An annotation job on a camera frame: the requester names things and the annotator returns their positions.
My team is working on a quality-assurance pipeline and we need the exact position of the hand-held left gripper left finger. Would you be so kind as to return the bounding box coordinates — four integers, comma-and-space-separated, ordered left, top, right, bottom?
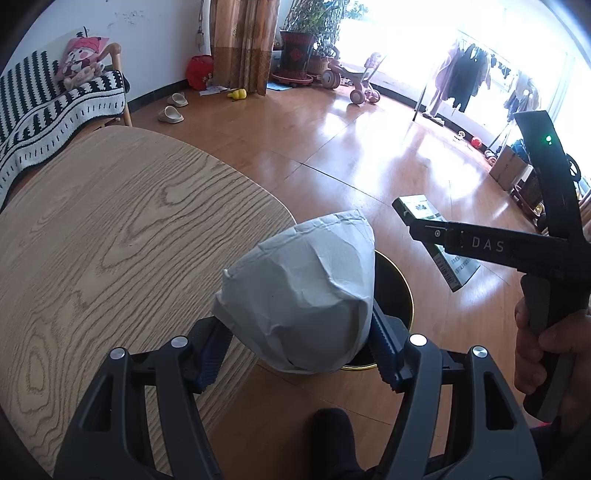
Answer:
53, 316, 236, 480

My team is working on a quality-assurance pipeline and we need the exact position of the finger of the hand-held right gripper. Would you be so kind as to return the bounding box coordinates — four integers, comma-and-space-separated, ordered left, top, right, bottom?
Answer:
392, 198, 467, 256

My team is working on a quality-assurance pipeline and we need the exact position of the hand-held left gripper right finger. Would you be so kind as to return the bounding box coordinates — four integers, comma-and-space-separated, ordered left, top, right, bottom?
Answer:
369, 302, 541, 480

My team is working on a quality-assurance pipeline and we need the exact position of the white green cigarette pack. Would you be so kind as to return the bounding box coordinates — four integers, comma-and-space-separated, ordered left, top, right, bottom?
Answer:
399, 194, 481, 292

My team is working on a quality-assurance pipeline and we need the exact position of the black trash bin gold rim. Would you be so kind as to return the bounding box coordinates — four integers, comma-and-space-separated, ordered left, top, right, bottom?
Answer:
342, 249, 415, 372

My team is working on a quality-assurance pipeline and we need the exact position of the white paper ball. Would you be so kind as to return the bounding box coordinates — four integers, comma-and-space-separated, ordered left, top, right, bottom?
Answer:
211, 209, 377, 376

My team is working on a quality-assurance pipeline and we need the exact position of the person's right hand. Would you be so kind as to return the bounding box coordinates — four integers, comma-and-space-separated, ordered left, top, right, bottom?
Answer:
515, 295, 591, 435

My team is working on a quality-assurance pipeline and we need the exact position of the cardboard box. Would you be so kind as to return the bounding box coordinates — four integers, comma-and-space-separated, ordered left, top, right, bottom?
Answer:
489, 147, 529, 191

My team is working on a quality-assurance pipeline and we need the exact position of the person's black-socked foot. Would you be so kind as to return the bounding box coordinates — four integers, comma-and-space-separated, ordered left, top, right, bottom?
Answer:
313, 408, 368, 474

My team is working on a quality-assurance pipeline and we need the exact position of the clothes drying rack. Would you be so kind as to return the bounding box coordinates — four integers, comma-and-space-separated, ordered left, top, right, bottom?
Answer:
413, 39, 546, 125

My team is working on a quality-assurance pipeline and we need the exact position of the pink kids tricycle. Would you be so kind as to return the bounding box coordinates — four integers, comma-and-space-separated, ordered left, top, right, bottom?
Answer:
322, 52, 386, 104

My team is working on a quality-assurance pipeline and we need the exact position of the small potted plant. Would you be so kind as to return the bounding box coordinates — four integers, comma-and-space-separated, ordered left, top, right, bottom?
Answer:
307, 44, 341, 77

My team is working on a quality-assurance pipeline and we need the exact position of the large potted plant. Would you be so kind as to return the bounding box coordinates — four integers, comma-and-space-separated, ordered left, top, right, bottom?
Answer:
272, 0, 352, 89

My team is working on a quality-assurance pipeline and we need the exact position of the brown patterned curtain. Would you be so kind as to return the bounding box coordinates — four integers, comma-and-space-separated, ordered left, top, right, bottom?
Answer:
210, 0, 281, 96

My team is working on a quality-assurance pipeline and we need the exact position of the red bag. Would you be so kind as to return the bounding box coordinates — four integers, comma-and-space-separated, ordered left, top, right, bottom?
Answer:
186, 55, 214, 90

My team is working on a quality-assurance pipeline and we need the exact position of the striped black white sofa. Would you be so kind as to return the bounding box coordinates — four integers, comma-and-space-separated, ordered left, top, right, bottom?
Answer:
0, 50, 130, 208

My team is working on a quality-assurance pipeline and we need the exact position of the wooden sofa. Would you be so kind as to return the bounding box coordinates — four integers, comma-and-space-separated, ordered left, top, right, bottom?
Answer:
99, 43, 133, 127

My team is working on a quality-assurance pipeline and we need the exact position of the beige plush toy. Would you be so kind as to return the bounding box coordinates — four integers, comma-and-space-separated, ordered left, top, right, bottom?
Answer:
64, 60, 105, 91

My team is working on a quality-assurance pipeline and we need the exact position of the pink plush cushion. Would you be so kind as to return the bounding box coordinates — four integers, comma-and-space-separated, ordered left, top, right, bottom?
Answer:
53, 36, 110, 77

